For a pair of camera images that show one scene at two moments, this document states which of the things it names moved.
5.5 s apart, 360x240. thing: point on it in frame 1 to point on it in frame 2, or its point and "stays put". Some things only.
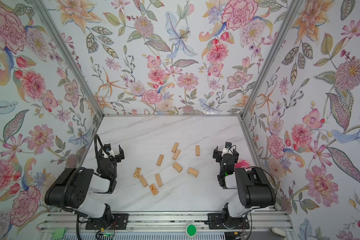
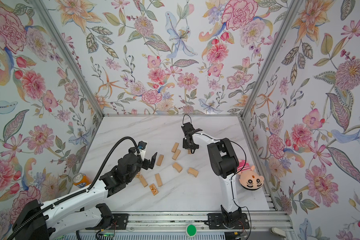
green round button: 191,230 stays put
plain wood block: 160,160 stays put
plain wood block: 176,154 stays put
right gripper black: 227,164 to 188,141
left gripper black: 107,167 to 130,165
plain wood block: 175,146 stays put
